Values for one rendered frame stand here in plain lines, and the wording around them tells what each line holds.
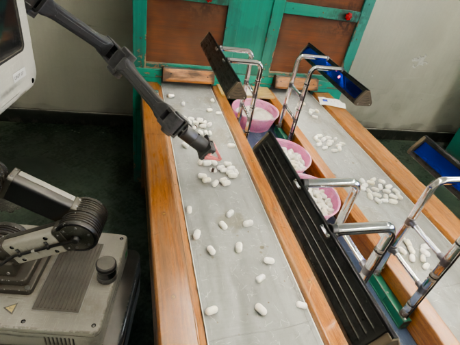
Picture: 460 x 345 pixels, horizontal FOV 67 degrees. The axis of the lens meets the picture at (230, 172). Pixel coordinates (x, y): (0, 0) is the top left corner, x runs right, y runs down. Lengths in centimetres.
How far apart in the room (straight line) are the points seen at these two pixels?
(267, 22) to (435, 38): 196
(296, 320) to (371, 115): 293
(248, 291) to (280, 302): 10
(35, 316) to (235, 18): 165
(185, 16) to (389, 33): 196
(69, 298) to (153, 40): 135
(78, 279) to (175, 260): 46
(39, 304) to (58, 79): 204
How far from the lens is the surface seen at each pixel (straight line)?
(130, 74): 139
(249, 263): 111
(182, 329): 93
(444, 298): 134
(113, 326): 143
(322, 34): 230
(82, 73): 300
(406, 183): 174
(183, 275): 102
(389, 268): 127
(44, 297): 137
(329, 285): 70
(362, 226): 77
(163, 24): 203
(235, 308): 101
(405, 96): 385
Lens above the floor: 158
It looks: 36 degrees down
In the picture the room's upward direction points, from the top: 11 degrees clockwise
